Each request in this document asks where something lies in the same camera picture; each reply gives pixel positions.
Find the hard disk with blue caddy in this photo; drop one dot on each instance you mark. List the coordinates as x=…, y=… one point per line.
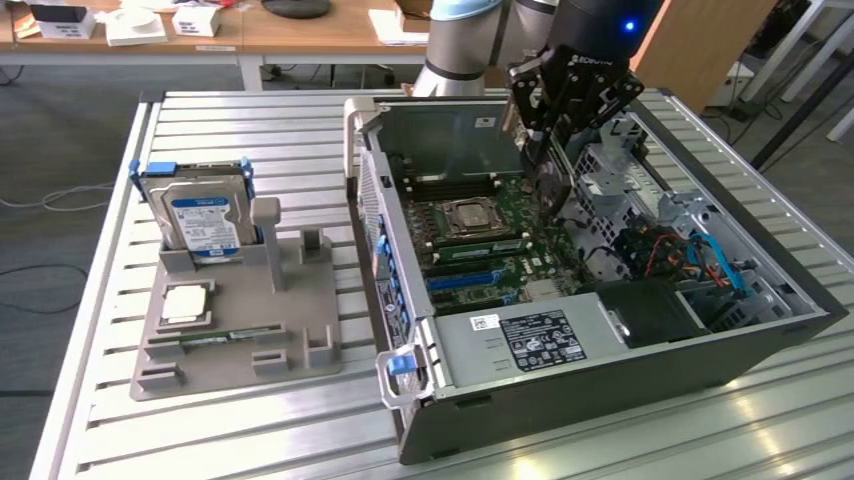
x=200, y=220

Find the white floor device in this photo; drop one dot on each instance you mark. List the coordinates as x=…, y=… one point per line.
x=730, y=85

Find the black round pad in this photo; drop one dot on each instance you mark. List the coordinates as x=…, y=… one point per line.
x=294, y=7

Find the black metal leg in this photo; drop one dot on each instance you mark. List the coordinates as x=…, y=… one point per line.
x=801, y=107

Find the loose silver CPU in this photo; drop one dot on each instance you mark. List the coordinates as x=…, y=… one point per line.
x=183, y=305

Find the blue expansion slot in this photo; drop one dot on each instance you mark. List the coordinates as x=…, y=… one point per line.
x=461, y=281

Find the gray power supply unit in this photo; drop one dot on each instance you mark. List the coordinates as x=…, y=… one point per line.
x=481, y=350

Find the white paper stack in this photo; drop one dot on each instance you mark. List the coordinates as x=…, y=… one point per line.
x=394, y=27

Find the wooden desk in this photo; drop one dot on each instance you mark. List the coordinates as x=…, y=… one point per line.
x=301, y=35

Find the small white printed box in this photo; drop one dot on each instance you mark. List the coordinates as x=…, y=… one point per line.
x=196, y=22

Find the loose green RAM stick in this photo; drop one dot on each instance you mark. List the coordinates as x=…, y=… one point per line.
x=207, y=338

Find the white box with black insert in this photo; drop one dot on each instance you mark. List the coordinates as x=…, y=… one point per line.
x=63, y=30

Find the wooden cabinet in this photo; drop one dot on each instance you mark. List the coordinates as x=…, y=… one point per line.
x=708, y=50

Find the black open PC case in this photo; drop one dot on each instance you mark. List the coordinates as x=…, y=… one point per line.
x=601, y=400

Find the flat white box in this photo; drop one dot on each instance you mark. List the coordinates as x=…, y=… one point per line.
x=134, y=32

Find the chipset heatsink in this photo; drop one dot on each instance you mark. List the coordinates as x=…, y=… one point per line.
x=546, y=291

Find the metal disk bay cage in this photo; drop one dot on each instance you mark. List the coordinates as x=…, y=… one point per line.
x=607, y=190

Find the blue slot retention clip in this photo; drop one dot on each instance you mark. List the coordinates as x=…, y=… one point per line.
x=383, y=252

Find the gray parts rack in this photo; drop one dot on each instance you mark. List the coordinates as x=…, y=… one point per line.
x=254, y=320

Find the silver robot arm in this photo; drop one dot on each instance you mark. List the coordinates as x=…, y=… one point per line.
x=461, y=50

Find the green motherboard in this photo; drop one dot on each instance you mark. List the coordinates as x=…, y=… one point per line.
x=554, y=260

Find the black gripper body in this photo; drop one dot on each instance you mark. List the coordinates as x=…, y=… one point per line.
x=607, y=30

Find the blue case latch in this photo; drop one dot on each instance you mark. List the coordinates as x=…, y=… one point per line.
x=399, y=365

